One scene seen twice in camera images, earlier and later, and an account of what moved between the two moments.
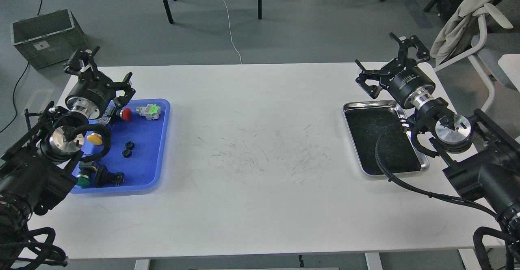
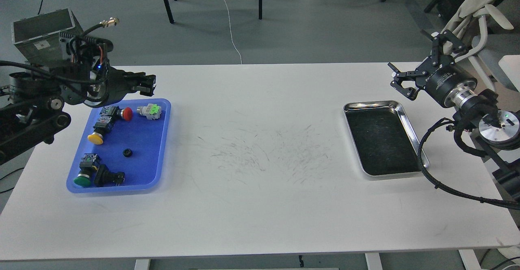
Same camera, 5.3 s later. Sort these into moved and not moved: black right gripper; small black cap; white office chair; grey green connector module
Moved: black right gripper
Not moved: small black cap; grey green connector module; white office chair
